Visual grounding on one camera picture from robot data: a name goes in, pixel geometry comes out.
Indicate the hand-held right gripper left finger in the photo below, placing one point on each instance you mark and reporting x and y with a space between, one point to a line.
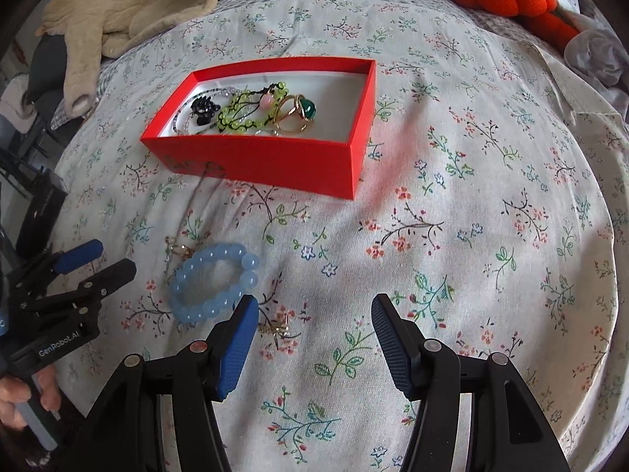
236 349

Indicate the black hair claw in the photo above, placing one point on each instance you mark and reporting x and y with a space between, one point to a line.
204 109

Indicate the floral bedsheet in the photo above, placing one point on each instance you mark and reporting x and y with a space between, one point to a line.
442 206

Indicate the small gold earring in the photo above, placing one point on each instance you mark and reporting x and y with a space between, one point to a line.
281 327

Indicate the beige fleece garment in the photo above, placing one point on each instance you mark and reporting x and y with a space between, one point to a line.
113 10

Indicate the dark chair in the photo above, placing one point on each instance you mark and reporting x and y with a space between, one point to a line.
44 69

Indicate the grey crumpled cloth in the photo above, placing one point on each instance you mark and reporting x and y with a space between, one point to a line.
594 54

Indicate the red cardboard box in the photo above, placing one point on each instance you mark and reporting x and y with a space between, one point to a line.
255 162

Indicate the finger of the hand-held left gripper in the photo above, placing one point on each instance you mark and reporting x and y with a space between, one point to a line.
108 275
78 254

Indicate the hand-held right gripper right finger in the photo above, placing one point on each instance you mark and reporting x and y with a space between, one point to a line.
393 349

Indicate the black cardboard box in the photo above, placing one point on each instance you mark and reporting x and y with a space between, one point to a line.
42 211

